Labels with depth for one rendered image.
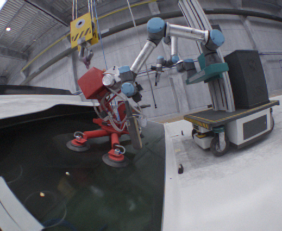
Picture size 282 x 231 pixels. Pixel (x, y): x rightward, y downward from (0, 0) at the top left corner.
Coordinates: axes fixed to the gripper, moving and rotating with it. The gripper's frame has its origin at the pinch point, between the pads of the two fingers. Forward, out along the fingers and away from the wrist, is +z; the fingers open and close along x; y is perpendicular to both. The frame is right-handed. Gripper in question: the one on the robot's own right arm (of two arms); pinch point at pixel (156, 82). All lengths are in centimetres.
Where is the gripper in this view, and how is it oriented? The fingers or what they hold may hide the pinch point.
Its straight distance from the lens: 137.3
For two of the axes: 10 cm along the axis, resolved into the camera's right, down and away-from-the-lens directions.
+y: 9.8, 1.8, 0.4
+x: -0.5, 0.7, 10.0
